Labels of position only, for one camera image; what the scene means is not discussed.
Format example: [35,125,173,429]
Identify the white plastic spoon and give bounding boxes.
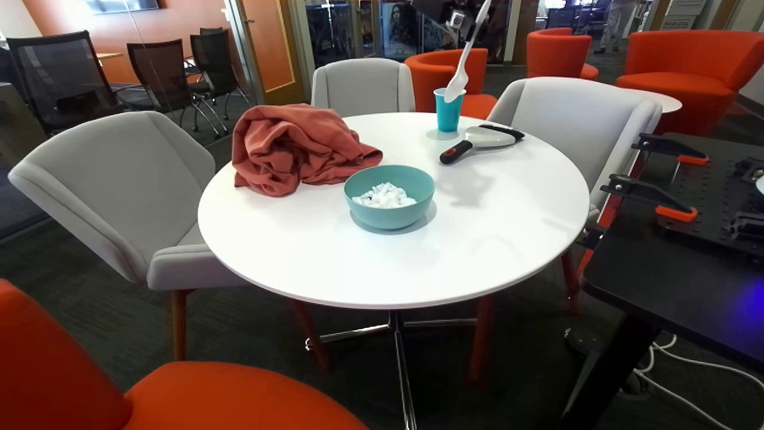
[440,0,494,106]

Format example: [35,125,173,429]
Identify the white bowl contents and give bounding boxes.
[352,183,420,213]

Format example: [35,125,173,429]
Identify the crumpled red cloth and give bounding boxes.
[230,103,387,202]

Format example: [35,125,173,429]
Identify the blue plastic cup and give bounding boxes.
[433,86,465,137]

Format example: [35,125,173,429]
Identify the grey upholstered armchair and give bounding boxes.
[309,56,418,119]
[485,75,666,213]

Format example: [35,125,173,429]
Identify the orange lounge chair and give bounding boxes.
[523,30,603,81]
[405,47,499,122]

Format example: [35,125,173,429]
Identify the chrome table base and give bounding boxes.
[301,312,485,430]

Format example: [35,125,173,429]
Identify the black mesh meeting chair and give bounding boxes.
[6,30,153,139]
[125,38,210,135]
[190,26,252,115]

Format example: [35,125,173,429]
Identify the grey chair with wooden legs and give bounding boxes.
[6,107,247,364]

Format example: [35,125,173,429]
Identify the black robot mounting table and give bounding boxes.
[556,130,764,430]

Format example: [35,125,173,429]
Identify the small white side table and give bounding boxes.
[631,86,687,117]

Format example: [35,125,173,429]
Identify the large orange lounge armchair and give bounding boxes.
[615,30,764,139]

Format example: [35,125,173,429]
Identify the orange upholstered chair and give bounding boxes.
[0,276,370,430]

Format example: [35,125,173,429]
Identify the grey scraper with black handle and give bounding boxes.
[438,122,529,168]

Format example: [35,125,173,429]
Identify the black clamp with orange handle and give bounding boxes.
[631,130,713,171]
[599,173,703,227]

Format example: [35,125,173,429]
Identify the white floor cable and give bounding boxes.
[631,333,764,430]

